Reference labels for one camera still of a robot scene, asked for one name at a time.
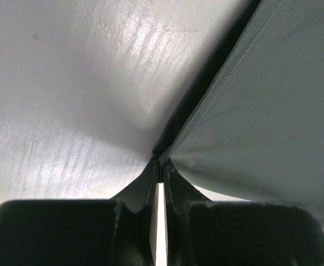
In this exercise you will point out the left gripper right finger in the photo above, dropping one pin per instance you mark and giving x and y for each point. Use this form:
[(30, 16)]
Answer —
[(205, 232)]

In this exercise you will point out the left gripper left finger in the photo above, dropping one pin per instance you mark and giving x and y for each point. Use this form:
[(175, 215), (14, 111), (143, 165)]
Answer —
[(113, 231)]

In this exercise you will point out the grey t-shirt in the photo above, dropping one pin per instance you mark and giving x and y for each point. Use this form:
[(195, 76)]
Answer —
[(251, 125)]

